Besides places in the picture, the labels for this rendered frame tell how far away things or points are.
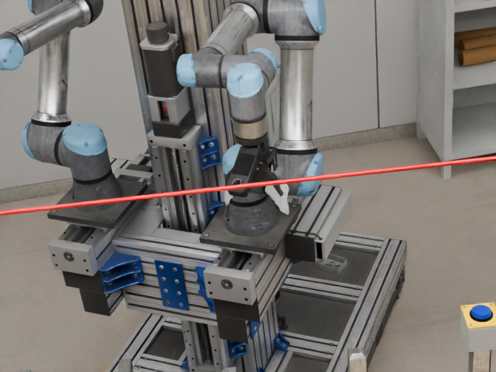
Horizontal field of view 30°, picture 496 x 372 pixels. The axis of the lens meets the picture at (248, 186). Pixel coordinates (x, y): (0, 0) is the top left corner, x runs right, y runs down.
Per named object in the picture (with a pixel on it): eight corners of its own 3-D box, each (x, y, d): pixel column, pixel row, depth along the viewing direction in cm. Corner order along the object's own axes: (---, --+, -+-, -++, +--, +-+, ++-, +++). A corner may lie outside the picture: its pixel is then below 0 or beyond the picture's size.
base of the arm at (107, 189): (88, 181, 285) (82, 153, 279) (131, 187, 279) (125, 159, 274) (63, 208, 273) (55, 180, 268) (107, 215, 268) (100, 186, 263)
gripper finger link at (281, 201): (303, 198, 212) (278, 167, 210) (295, 212, 207) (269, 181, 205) (294, 203, 214) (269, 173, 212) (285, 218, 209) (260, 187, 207)
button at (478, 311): (469, 311, 192) (469, 305, 191) (488, 309, 192) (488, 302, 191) (474, 324, 189) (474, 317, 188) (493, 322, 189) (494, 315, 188)
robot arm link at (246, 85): (266, 60, 197) (257, 78, 191) (271, 105, 203) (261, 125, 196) (231, 59, 199) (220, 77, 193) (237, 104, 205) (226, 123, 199)
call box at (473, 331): (459, 333, 197) (460, 305, 193) (491, 329, 197) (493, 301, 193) (467, 355, 191) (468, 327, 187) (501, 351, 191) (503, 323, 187)
